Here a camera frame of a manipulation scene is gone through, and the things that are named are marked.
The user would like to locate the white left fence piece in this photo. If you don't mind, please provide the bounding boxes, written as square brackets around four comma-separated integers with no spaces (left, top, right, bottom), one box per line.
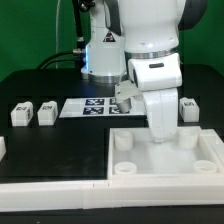
[0,137,6,162]

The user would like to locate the black cables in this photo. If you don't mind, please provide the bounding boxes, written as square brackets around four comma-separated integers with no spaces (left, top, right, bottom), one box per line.
[35,0,88,70]

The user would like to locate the white sheet with markers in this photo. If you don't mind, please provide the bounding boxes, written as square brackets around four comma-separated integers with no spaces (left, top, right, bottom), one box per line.
[60,97,145,118]

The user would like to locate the white front fence bar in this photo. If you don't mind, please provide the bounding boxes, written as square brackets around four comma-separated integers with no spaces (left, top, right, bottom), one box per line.
[0,175,224,212]

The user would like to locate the white square tabletop tray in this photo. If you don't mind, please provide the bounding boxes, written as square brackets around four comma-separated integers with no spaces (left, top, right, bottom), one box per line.
[107,126,223,180]

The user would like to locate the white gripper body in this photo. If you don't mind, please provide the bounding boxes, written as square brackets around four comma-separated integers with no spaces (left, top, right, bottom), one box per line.
[115,53,182,142]

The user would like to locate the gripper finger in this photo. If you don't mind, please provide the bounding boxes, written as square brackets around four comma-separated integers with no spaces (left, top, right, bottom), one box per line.
[118,99,132,113]

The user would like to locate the thin white cable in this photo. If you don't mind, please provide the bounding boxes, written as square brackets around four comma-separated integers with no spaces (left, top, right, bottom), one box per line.
[55,0,63,69]

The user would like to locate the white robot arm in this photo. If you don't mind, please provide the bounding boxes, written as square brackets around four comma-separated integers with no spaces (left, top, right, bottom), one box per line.
[79,0,208,142]

